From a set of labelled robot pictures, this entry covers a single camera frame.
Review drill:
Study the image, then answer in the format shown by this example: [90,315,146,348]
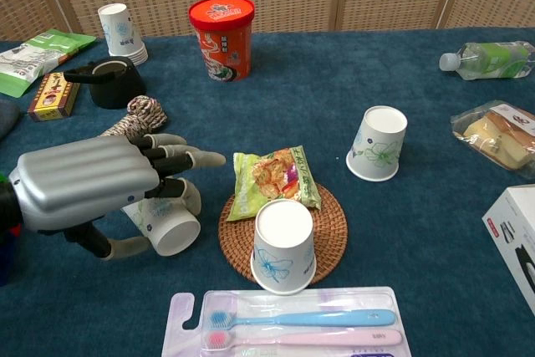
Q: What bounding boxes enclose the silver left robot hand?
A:
[8,133,227,261]

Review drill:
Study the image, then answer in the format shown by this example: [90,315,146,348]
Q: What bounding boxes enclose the paper cup green fern print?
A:
[120,196,201,257]

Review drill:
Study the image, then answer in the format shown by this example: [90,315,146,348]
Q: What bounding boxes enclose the paper cup blue flower print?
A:
[249,200,318,296]

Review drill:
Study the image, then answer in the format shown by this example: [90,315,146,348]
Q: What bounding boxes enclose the paper cup green flower print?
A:
[345,105,409,183]

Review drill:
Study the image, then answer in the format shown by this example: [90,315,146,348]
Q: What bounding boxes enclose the paper cups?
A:
[97,3,149,68]

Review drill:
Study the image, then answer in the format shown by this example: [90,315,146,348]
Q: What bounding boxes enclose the yellow red small box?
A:
[27,71,81,123]

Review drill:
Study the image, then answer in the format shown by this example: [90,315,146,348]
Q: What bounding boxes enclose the black tape roll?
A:
[63,55,147,110]

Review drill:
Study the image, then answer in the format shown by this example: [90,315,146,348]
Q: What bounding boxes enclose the colourful toy building blocks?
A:
[0,171,23,288]

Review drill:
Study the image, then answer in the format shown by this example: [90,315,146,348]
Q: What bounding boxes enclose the green white snack bag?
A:
[0,28,98,99]

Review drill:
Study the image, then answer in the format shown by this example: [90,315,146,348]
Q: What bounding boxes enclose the toothbrush blister pack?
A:
[160,286,413,357]

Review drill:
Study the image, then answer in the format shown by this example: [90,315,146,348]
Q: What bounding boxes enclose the green chips packet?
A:
[226,145,323,223]

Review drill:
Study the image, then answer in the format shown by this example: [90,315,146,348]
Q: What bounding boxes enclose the red instant noodle tub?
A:
[187,0,256,84]

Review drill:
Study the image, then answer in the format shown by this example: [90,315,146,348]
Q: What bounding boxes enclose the round woven coaster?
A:
[218,183,349,290]

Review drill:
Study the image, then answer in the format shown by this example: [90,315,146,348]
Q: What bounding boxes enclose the blue toothbrush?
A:
[207,309,396,330]

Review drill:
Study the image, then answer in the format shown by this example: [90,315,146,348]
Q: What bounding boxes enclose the pink toothbrush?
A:
[201,329,403,351]

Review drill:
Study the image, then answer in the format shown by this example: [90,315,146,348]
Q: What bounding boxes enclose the packaged bread slices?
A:
[450,99,535,182]

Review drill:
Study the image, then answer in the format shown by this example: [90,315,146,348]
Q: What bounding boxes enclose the clear bottle green label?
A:
[438,40,535,81]

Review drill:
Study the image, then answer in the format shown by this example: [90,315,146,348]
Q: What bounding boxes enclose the white cardboard box red logo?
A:
[481,184,535,308]

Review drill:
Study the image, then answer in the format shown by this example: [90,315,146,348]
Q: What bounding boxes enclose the braided rope bundle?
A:
[98,95,168,139]

